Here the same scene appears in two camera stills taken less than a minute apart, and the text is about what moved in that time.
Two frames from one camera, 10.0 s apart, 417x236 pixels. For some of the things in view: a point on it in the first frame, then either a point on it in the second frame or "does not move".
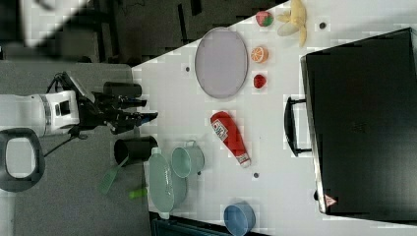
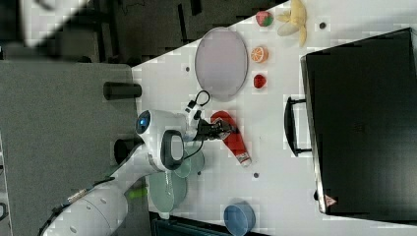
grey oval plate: [221, 62] does not move
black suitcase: [358, 121] does not move
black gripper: [116, 111] to [213, 131]
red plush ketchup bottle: [229, 135] does not move
